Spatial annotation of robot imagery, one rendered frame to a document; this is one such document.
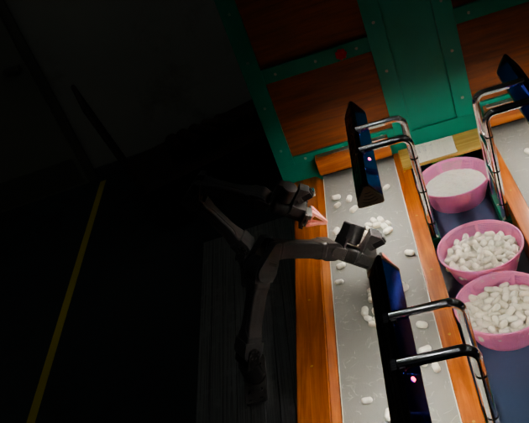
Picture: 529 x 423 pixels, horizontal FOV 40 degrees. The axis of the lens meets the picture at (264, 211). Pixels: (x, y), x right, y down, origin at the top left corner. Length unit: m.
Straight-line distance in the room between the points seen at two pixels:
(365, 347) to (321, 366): 0.15
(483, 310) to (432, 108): 1.03
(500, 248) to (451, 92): 0.77
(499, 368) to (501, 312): 0.17
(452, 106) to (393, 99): 0.23
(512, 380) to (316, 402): 0.52
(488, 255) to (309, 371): 0.69
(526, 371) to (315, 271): 0.78
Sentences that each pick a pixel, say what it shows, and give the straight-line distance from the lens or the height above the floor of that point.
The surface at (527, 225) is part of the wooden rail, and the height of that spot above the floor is 0.77.
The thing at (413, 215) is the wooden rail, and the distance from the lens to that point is 2.61.
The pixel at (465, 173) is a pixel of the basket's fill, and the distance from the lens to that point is 2.83.
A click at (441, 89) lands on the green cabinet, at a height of 0.97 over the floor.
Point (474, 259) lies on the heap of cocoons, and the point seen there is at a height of 0.74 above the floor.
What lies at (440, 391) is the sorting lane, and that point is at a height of 0.74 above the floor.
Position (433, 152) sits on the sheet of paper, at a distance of 2.92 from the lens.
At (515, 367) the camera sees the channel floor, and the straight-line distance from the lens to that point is 2.13.
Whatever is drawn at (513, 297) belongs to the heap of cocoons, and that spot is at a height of 0.74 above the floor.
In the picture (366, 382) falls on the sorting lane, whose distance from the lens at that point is 2.10.
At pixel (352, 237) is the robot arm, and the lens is 2.31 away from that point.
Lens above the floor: 2.21
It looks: 30 degrees down
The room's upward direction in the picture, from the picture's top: 22 degrees counter-clockwise
